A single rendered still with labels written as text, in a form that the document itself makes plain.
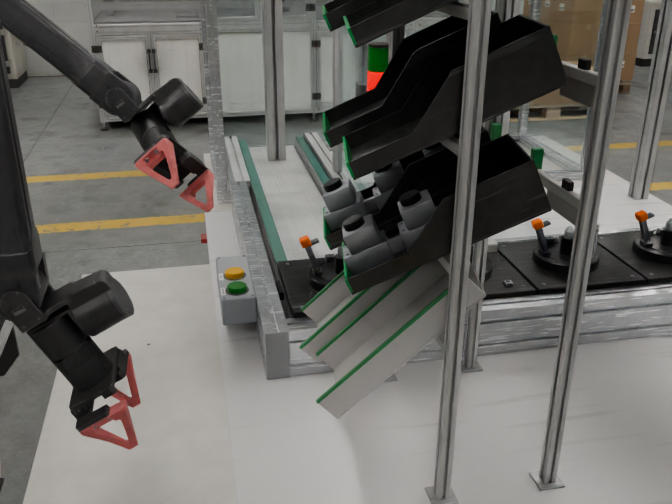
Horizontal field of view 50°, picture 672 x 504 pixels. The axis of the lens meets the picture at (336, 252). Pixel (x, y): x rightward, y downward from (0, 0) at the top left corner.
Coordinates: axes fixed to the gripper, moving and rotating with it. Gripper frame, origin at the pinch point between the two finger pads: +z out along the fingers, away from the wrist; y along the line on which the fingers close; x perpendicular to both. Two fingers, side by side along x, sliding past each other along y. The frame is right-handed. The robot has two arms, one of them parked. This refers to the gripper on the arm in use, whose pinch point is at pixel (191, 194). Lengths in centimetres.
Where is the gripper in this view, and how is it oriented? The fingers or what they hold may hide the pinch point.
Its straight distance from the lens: 120.6
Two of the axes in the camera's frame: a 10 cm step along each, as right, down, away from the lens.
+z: 5.1, 6.9, -5.1
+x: -7.5, 6.5, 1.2
